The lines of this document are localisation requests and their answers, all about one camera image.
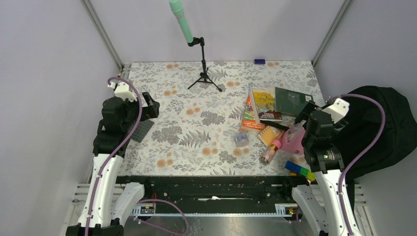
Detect dark green notebook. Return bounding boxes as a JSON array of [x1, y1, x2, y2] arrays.
[[275, 87, 314, 116]]

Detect black student backpack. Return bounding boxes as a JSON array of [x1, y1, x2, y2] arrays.
[[332, 86, 417, 209]]

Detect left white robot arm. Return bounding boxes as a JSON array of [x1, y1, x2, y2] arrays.
[[65, 92, 160, 236]]

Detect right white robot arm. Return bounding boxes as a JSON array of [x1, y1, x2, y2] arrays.
[[282, 98, 361, 236]]

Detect grey building baseplate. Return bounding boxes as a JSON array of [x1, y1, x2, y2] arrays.
[[130, 119, 154, 143]]

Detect orange pencil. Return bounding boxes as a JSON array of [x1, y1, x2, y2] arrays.
[[277, 122, 292, 139]]

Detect pink pencil case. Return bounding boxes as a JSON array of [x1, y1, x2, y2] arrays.
[[280, 120, 306, 155]]

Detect yellow spiral notepad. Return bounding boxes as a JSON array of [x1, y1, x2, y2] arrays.
[[258, 126, 283, 146]]

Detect floral table mat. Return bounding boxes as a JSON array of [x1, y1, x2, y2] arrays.
[[119, 60, 324, 176]]

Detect yellow illustrated book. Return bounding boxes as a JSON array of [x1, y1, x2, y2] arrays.
[[249, 87, 282, 123]]

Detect colourful building brick bar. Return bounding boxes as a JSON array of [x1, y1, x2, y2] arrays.
[[285, 161, 315, 181]]

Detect pink glitter bottle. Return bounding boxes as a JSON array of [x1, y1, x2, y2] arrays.
[[260, 139, 282, 165]]

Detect orange illustrated book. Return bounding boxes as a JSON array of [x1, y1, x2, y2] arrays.
[[240, 96, 266, 133]]

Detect clear box of clips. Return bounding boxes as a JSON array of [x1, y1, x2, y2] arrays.
[[235, 131, 250, 148]]

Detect small blue block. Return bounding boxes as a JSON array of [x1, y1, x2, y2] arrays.
[[254, 59, 266, 64]]

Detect green microphone on tripod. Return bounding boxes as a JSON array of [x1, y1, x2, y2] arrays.
[[169, 0, 223, 93]]

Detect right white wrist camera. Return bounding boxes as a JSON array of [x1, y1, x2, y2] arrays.
[[322, 98, 350, 124]]

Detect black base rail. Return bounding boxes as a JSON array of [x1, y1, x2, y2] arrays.
[[116, 176, 309, 207]]

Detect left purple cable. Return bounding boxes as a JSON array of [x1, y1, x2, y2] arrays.
[[84, 77, 143, 236]]

